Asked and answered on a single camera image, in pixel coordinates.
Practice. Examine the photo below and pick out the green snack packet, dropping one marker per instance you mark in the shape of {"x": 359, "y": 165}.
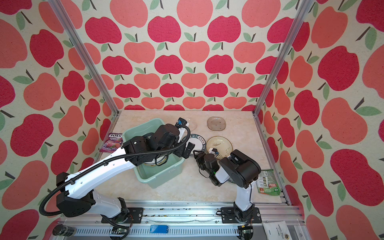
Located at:
{"x": 267, "y": 183}

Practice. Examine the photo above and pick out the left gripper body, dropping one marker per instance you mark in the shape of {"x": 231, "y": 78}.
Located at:
{"x": 182, "y": 152}

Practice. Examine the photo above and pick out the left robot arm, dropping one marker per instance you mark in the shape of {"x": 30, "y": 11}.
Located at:
{"x": 79, "y": 196}

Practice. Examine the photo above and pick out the white paper sheet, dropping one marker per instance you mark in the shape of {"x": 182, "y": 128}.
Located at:
{"x": 277, "y": 231}

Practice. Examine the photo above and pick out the right aluminium frame post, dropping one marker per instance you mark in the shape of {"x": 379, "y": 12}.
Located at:
{"x": 286, "y": 47}

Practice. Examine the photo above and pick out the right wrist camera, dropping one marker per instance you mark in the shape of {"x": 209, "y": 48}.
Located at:
{"x": 214, "y": 151}

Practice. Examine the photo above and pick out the blue label block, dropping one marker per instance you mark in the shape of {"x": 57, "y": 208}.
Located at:
{"x": 159, "y": 229}

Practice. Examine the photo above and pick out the aluminium frame post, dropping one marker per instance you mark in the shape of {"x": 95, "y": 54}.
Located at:
{"x": 286, "y": 47}
{"x": 70, "y": 29}

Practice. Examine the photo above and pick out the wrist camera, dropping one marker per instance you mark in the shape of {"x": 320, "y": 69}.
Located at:
{"x": 214, "y": 151}
{"x": 181, "y": 124}

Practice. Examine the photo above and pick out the mint green plastic bin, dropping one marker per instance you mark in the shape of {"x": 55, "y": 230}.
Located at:
{"x": 154, "y": 176}

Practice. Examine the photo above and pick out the black cylindrical knob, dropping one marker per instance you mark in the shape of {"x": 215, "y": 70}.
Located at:
{"x": 64, "y": 230}

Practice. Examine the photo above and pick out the purple candy bag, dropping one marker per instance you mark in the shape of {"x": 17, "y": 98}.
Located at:
{"x": 112, "y": 143}

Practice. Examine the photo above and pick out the smoky brown glass plate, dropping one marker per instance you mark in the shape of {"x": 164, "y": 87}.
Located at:
{"x": 216, "y": 123}

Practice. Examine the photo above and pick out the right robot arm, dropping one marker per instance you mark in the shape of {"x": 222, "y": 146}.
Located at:
{"x": 239, "y": 168}

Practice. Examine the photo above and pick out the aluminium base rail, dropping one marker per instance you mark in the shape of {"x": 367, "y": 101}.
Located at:
{"x": 186, "y": 221}

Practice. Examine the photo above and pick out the yellow polka dot plate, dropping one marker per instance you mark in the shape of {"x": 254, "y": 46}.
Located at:
{"x": 152, "y": 164}

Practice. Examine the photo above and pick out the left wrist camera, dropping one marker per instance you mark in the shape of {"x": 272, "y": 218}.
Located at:
{"x": 181, "y": 124}

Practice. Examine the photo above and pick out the clear glass plate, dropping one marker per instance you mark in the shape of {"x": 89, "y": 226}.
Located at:
{"x": 192, "y": 124}

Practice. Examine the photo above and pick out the small green rim lettered plate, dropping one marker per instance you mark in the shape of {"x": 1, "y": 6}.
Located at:
{"x": 199, "y": 142}

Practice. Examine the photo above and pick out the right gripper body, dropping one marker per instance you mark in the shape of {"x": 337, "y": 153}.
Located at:
{"x": 200, "y": 162}

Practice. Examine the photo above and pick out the beige ceramic bowl plate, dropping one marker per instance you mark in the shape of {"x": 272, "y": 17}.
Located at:
{"x": 223, "y": 146}

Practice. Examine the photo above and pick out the left aluminium frame post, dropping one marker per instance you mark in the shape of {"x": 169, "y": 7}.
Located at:
{"x": 70, "y": 29}

